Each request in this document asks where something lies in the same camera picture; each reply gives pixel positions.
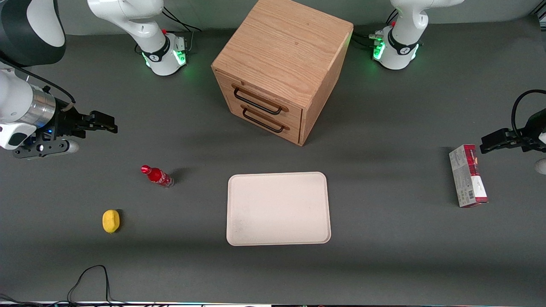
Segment black table edge cable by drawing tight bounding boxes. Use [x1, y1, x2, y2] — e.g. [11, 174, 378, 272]
[0, 265, 128, 307]

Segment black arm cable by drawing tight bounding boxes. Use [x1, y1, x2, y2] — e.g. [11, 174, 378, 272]
[511, 89, 546, 139]
[0, 51, 77, 105]

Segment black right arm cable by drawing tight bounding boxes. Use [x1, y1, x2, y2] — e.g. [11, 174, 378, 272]
[0, 51, 77, 105]

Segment black left arm base cables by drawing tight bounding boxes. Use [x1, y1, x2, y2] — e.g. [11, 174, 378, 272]
[351, 9, 400, 52]

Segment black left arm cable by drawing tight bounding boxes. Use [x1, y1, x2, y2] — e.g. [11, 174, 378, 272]
[511, 89, 546, 139]

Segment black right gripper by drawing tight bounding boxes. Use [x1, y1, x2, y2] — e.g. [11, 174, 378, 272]
[50, 99, 119, 140]

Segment black metal drawer handle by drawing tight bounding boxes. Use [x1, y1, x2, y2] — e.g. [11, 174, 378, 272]
[232, 84, 290, 116]
[241, 105, 291, 134]

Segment black arm base cables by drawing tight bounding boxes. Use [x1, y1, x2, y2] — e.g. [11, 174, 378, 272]
[351, 9, 400, 52]
[161, 6, 202, 54]

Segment red coke bottle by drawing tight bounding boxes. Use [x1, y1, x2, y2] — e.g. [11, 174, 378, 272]
[140, 165, 175, 189]

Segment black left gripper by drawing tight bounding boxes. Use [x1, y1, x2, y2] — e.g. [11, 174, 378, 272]
[480, 109, 546, 154]

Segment wooden drawer cabinet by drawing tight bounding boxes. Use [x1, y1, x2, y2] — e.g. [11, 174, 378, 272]
[211, 0, 354, 147]

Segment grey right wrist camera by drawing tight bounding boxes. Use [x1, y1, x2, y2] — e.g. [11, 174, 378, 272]
[12, 137, 80, 160]

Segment yellow lemon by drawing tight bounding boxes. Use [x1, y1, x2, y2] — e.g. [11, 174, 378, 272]
[102, 209, 121, 234]

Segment white rectangular tray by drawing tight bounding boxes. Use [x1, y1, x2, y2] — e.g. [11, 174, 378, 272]
[226, 171, 332, 247]

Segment grey and red carton box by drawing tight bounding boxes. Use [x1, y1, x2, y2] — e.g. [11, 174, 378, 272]
[448, 144, 489, 209]

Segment black right arm base cables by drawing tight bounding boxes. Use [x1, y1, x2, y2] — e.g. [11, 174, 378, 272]
[161, 6, 202, 54]

